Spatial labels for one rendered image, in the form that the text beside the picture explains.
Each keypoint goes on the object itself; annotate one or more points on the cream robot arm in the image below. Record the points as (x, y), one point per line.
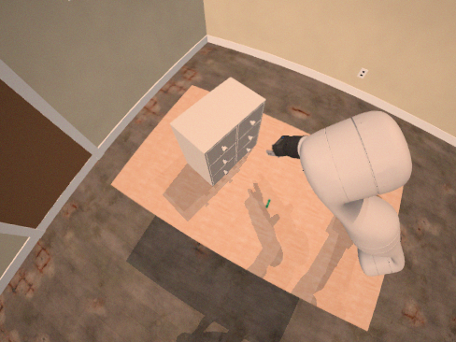
(356, 158)

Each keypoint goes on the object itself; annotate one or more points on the grey drawer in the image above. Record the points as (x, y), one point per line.
(221, 147)
(223, 171)
(246, 149)
(215, 167)
(250, 121)
(241, 142)

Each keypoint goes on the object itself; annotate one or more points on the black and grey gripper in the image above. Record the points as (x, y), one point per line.
(287, 146)

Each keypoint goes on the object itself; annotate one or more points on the small beige chest of drawers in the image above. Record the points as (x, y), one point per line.
(208, 121)

